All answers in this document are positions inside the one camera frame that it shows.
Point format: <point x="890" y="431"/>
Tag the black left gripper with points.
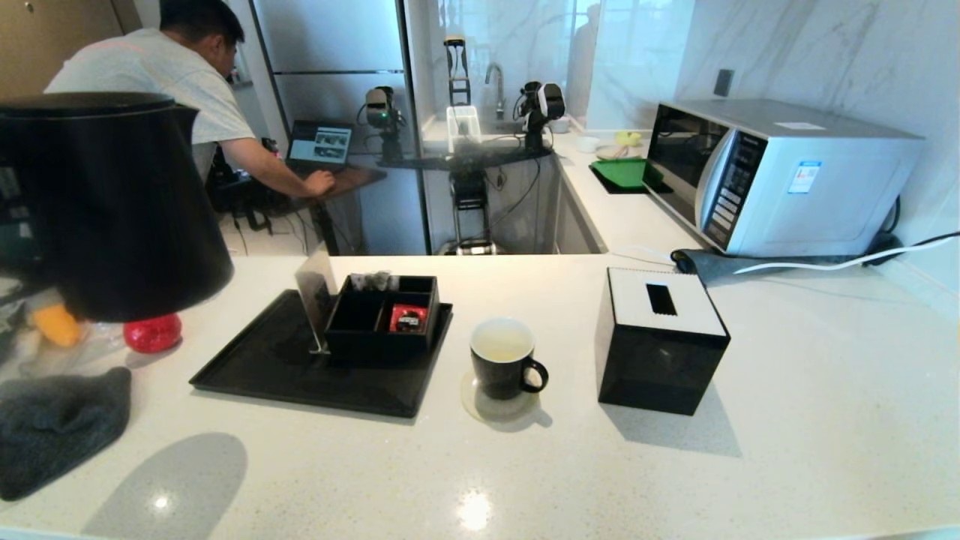
<point x="13" y="195"/>

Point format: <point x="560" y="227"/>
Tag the black electric kettle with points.
<point x="127" y="210"/>

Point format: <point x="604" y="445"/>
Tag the grey tea bag packets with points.
<point x="375" y="280"/>

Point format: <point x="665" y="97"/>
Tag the red foil ball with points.
<point x="154" y="334"/>

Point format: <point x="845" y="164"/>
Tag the person in grey t-shirt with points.
<point x="172" y="67"/>

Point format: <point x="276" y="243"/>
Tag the dark grey fuzzy towel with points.
<point x="52" y="427"/>

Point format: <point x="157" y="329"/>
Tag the black laptop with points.
<point x="322" y="142"/>

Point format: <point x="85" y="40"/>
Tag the clear acrylic sign stand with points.
<point x="315" y="289"/>

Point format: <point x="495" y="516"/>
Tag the brown wooden desk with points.
<point x="352" y="180"/>

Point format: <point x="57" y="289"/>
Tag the black serving tray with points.
<point x="300" y="390"/>

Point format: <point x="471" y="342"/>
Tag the silver refrigerator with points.
<point x="330" y="37"/>

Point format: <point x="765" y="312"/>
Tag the black compartment organizer box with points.
<point x="375" y="349"/>

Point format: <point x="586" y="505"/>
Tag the red coffee sachet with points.
<point x="409" y="318"/>

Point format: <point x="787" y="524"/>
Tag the clear plastic rack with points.
<point x="463" y="127"/>

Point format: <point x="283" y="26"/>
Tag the chrome kitchen faucet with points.
<point x="496" y="82"/>

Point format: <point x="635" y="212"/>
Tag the black mug white inside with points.
<point x="499" y="379"/>

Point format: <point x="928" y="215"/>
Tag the round white coaster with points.
<point x="487" y="412"/>

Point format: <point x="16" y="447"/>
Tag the white bowl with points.
<point x="588" y="145"/>

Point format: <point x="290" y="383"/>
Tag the beige plate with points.
<point x="609" y="154"/>

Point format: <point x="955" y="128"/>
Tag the green tray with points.
<point x="626" y="174"/>

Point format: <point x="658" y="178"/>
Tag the yellow bowl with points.
<point x="628" y="139"/>

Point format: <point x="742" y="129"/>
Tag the black tissue box white lid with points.
<point x="652" y="360"/>

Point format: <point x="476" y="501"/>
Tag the dark grey folded cloth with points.
<point x="705" y="266"/>

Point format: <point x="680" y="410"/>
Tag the silver microwave oven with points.
<point x="825" y="187"/>

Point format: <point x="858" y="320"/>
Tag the grey camera head green light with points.
<point x="382" y="112"/>

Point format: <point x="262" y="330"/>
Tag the black upright frame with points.
<point x="457" y="82"/>

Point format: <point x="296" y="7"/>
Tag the black wall outlet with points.
<point x="723" y="84"/>

